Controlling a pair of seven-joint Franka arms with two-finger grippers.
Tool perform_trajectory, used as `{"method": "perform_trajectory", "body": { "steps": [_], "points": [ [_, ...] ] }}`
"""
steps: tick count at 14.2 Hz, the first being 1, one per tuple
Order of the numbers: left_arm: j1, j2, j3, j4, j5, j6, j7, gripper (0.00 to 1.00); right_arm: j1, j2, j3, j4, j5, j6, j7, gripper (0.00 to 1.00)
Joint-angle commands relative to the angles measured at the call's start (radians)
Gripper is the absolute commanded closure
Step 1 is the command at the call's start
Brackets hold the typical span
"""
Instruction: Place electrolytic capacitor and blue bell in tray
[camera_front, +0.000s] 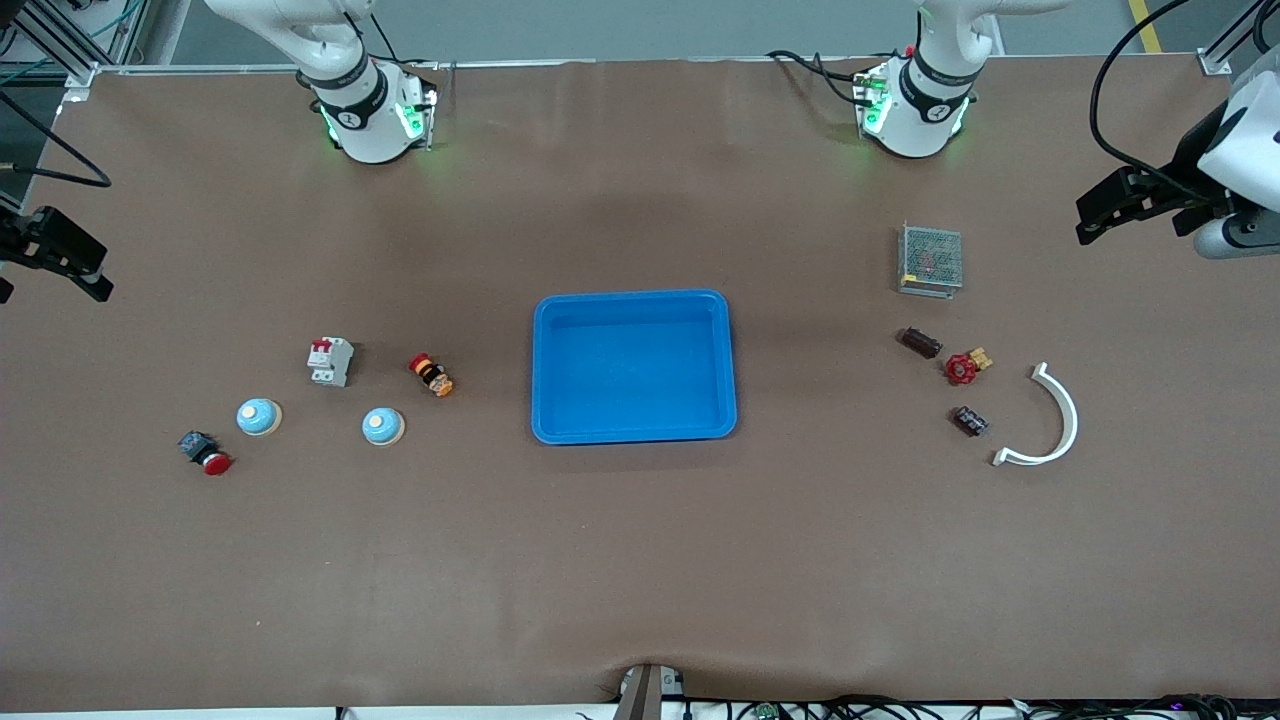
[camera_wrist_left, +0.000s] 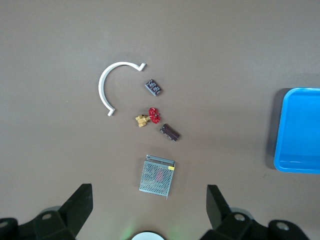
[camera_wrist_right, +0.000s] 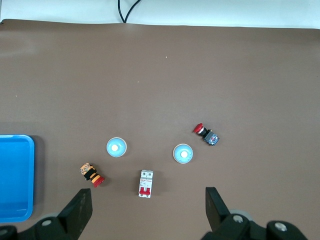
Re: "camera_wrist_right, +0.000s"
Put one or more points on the orange red emergency stop button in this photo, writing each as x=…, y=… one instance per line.
x=91, y=175

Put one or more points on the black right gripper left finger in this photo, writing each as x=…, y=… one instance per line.
x=75, y=215

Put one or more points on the red mushroom push button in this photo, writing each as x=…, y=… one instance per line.
x=211, y=138

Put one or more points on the light blue call bell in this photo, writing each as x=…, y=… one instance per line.
x=116, y=147
x=183, y=153

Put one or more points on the white circuit breaker red switch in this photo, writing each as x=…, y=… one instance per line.
x=145, y=180

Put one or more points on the blue plastic tray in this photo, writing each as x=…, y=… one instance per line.
x=15, y=175

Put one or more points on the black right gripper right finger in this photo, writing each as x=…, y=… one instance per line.
x=220, y=220

